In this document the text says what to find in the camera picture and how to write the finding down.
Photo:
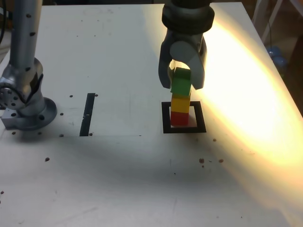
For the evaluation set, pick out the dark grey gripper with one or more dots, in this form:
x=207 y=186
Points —
x=187 y=36

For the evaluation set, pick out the green cube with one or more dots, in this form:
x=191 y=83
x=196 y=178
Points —
x=181 y=82

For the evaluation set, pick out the yellow cube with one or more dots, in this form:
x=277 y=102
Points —
x=180 y=105

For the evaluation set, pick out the red cube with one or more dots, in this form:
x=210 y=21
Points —
x=179 y=119

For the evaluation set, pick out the black tape square outline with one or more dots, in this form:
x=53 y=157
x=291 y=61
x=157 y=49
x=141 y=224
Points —
x=201 y=118

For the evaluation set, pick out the blue round object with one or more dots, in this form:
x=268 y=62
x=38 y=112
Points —
x=274 y=53

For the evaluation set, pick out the black tape strip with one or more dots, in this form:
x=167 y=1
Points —
x=87 y=113

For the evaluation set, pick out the white metal frame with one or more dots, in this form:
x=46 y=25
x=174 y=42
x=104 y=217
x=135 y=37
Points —
x=272 y=21

